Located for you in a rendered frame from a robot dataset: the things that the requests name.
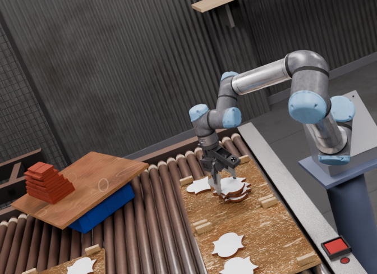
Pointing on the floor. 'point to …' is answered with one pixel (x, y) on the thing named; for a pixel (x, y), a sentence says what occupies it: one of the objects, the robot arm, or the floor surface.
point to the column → (350, 208)
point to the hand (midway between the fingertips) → (228, 186)
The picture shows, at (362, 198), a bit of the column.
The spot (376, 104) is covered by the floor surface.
